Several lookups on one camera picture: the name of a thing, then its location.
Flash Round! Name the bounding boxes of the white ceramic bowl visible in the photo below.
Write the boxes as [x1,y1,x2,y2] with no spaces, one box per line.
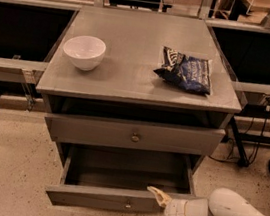
[63,35,107,71]

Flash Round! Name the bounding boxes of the black floor cables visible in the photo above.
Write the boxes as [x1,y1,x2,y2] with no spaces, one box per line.
[207,76,270,171]

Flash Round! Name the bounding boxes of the grey metal right rail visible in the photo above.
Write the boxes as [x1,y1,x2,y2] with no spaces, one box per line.
[232,81,270,95]

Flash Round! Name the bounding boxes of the grey metal rail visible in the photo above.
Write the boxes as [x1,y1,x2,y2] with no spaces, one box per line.
[0,58,48,85]
[232,81,270,95]

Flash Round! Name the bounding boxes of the grey drawer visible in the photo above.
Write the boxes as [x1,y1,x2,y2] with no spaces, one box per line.
[45,114,225,156]
[46,144,196,213]

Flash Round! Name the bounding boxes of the grey top drawer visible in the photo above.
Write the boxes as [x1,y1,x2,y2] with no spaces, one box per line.
[45,114,225,156]

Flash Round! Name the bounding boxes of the blue chip bag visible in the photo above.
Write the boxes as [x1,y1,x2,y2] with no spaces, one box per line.
[155,47,212,95]

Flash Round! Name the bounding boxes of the grey wooden drawer cabinet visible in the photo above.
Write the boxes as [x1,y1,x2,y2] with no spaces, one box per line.
[24,0,255,193]

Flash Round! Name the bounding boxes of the grey metal left rail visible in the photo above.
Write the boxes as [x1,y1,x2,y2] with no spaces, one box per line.
[0,58,48,85]

